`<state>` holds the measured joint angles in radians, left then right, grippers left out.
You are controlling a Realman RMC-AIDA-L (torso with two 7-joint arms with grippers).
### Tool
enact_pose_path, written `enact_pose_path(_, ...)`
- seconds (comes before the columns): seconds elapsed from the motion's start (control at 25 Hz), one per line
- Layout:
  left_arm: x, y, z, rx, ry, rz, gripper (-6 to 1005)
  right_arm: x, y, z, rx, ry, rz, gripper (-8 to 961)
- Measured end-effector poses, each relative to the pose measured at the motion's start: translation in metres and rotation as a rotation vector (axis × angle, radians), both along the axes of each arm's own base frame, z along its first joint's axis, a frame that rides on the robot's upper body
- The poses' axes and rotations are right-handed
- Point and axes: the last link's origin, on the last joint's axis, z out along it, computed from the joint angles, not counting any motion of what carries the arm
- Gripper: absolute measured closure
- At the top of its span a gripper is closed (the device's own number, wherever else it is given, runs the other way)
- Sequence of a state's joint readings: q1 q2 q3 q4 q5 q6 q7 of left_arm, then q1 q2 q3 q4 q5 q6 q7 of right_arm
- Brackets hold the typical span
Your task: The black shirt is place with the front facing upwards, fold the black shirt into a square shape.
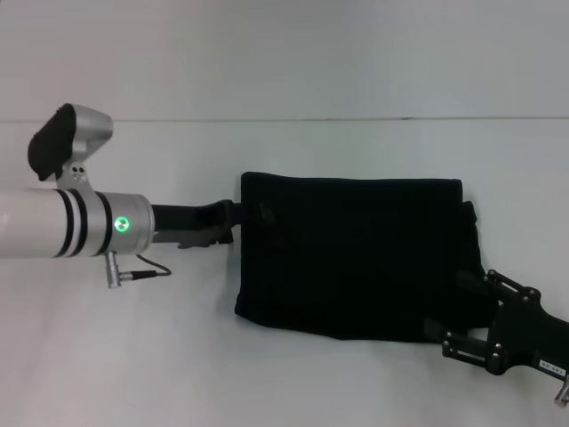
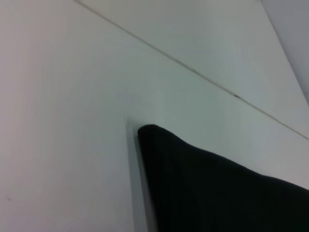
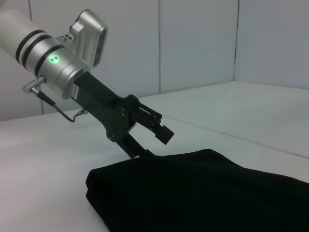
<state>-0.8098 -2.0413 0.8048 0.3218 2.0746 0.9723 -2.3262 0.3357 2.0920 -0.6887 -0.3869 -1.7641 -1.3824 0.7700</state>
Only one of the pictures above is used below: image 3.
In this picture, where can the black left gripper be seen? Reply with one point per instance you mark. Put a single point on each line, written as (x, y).
(101, 104)

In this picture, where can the black shirt with FREE print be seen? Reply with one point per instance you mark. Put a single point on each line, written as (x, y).
(193, 193)

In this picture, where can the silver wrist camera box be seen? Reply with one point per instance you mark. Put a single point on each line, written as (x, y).
(91, 36)

